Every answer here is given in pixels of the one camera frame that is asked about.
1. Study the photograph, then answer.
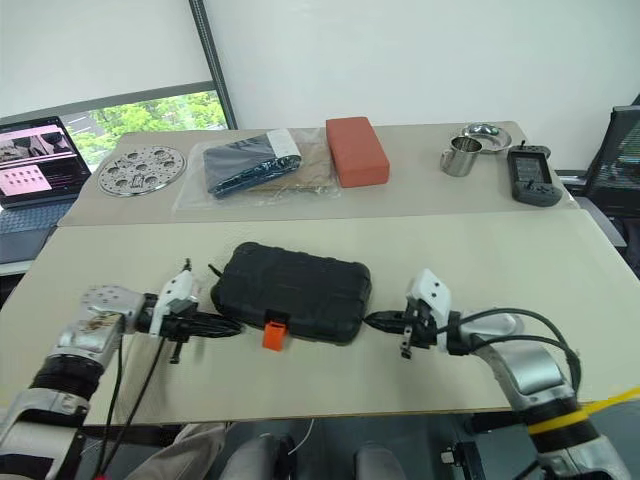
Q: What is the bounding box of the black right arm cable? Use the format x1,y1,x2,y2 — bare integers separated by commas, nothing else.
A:
438,306,584,402

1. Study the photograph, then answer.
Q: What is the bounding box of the yellow tape strip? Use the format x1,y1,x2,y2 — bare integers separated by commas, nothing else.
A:
578,383,640,412

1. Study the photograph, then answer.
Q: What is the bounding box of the thin white cord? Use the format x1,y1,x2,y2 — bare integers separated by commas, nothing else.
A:
291,417,316,455

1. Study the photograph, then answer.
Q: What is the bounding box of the stainless steel cup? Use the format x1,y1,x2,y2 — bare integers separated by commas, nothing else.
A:
439,135,486,178

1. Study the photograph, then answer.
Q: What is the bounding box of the beige cloth bundle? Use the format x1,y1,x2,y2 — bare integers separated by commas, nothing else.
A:
126,421,227,480

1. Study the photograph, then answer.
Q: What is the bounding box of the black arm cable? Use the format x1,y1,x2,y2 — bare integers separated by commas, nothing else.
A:
438,306,584,402
97,309,174,480

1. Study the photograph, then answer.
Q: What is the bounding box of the grey rounded shape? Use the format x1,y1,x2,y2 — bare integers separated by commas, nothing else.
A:
233,433,297,480

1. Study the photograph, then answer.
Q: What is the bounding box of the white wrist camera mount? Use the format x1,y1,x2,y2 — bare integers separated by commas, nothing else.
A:
403,267,454,327
147,268,199,340

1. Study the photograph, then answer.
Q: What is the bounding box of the stainless steel dish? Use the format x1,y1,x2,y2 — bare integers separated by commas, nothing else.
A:
459,120,513,154

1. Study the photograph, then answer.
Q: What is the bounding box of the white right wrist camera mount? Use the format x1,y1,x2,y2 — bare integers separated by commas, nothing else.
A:
403,267,454,327

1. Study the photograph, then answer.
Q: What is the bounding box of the black handheld remote controller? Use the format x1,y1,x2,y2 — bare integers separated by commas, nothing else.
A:
505,140,564,209

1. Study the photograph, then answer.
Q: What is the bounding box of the black mesh office chair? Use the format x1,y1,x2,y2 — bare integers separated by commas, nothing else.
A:
581,104,640,252

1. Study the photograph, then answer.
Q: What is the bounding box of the red brick block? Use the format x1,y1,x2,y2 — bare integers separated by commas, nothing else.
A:
325,115,392,190

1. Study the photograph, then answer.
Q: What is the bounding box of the dark blue folded cloth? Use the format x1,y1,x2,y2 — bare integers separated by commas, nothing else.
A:
201,130,304,201

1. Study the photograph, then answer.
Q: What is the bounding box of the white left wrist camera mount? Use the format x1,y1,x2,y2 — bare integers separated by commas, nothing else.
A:
147,268,199,340

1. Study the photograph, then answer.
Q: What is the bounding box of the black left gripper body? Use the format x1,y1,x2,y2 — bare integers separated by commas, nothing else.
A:
159,309,202,367

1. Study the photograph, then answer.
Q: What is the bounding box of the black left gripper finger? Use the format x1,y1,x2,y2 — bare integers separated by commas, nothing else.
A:
194,324,247,340
194,311,242,327

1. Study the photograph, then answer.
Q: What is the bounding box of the dark grey window frame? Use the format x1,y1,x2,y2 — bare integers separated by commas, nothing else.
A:
188,0,239,133

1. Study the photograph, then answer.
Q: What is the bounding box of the clear plastic bag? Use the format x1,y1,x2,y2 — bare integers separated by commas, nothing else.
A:
171,126,344,218

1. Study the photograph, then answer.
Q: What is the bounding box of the open laptop computer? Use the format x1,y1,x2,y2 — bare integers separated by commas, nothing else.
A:
0,115,93,265

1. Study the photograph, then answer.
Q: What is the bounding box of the round perforated metal plate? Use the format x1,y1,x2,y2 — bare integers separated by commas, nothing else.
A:
96,144,188,198

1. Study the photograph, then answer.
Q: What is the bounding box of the black plastic tool case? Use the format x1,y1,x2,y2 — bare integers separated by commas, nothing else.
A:
206,241,373,353

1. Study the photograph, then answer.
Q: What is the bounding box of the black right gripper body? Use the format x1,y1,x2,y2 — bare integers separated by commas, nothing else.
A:
398,305,443,362

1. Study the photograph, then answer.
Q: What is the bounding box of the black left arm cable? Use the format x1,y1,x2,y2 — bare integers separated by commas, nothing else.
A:
97,309,174,480

